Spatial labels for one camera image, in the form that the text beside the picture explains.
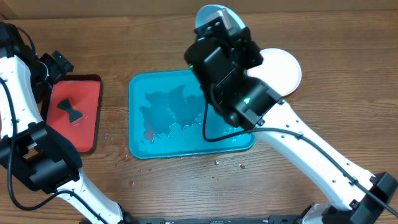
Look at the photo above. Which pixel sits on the cardboard back panel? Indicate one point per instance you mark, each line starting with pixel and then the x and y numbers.
pixel 56 9

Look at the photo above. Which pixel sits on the green and tan sponge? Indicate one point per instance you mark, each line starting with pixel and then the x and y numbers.
pixel 73 114

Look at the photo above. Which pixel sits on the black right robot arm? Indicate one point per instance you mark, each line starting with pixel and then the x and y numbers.
pixel 219 58

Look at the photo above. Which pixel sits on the dark red water tray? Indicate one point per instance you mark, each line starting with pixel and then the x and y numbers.
pixel 85 94

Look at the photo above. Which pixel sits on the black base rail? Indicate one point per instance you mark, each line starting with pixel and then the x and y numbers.
pixel 273 219

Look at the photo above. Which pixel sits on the blue plastic tray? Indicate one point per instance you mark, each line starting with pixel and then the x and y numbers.
pixel 168 118

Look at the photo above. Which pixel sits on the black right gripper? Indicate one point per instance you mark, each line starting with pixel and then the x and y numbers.
pixel 237 40

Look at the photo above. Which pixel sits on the light blue plate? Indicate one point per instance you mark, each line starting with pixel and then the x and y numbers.
pixel 208 9

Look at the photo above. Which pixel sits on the white plate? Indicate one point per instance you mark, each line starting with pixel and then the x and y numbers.
pixel 279 69

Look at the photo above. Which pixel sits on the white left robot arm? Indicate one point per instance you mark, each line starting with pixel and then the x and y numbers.
pixel 42 164

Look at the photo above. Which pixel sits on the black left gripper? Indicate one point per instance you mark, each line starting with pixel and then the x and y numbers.
pixel 59 63

